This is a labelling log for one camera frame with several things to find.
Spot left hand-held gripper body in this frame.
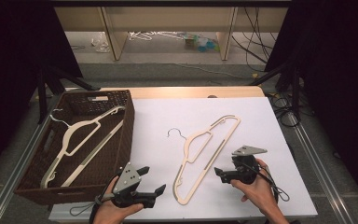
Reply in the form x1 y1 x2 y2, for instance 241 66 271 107
110 161 157 209

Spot beige plastic clothes hanger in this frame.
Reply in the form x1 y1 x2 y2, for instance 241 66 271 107
166 114 242 206
39 105 127 189

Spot colourful plastic items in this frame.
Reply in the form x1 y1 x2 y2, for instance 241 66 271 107
184 33 221 53

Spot clear plastic bag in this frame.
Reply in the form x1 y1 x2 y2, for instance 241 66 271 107
90 32 111 53

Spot grey gripper strap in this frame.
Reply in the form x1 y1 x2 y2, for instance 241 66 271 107
69 194 113 217

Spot brown wicker basket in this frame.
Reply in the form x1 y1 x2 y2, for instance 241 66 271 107
13 89 135 206

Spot white table sheet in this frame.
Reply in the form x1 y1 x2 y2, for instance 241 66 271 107
48 96 319 222

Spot person's left hand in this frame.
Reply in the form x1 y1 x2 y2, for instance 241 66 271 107
92 175 145 224

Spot person's right hand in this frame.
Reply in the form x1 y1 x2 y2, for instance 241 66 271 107
229 158 283 217

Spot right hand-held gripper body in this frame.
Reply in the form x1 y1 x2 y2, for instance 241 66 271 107
229 145 269 186

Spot metal rail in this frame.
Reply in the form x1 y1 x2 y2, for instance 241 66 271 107
287 112 355 224
0 102 63 224

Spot black cables under desk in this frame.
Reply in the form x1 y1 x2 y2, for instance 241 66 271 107
231 7 279 73

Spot black stand legs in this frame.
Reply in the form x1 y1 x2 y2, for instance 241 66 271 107
35 63 102 125
247 57 303 123

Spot black curtain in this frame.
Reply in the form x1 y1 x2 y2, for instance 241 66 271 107
0 0 84 183
264 0 358 214

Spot white wire hangers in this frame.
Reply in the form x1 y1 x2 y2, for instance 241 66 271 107
128 30 185 42

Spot black floor cables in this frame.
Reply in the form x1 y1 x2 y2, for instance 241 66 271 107
266 91 303 129

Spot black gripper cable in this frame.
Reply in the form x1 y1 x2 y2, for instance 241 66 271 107
248 162 291 203

